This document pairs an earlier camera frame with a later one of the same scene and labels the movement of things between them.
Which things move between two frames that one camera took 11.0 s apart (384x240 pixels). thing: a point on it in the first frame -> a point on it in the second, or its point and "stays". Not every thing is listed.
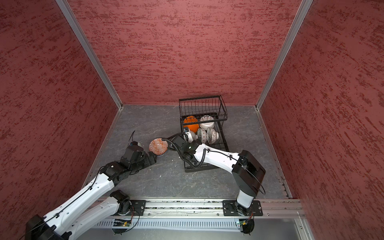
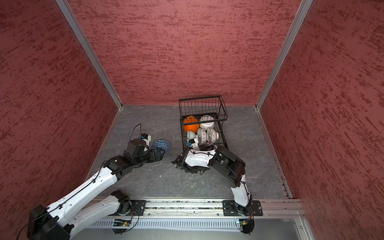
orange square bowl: (190, 119) stays
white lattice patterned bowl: (212, 136) stays
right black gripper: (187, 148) -> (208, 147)
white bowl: (205, 126) stays
